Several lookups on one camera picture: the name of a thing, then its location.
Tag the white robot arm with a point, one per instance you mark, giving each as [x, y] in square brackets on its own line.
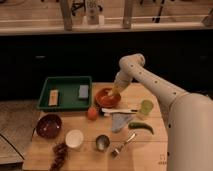
[190, 121]

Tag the blue grey cloth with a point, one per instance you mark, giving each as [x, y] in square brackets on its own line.
[119, 121]

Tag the brown dried food bunch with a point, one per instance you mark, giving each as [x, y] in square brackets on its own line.
[60, 153]

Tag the white cup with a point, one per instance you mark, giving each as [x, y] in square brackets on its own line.
[74, 139]

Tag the white knife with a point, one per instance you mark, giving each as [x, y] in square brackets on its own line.
[122, 111]

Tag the green plastic tray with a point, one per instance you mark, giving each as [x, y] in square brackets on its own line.
[68, 87]

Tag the red tomato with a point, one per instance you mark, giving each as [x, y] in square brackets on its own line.
[92, 113]

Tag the small metal cup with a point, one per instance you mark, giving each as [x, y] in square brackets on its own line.
[102, 142]

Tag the red bowl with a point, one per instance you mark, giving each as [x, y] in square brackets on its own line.
[104, 100]

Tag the grey sponge in tray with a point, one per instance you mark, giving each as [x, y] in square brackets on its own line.
[83, 91]

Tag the light green cup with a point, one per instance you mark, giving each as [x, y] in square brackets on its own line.
[146, 107]

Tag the wooden block in tray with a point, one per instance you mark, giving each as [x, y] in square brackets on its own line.
[53, 98]

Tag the dark maroon bowl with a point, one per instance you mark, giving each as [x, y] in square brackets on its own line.
[49, 126]

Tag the yellow banana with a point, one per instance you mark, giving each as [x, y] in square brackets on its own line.
[110, 93]

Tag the green chili pepper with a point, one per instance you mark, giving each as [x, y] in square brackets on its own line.
[140, 125]

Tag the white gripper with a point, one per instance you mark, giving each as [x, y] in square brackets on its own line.
[121, 82]

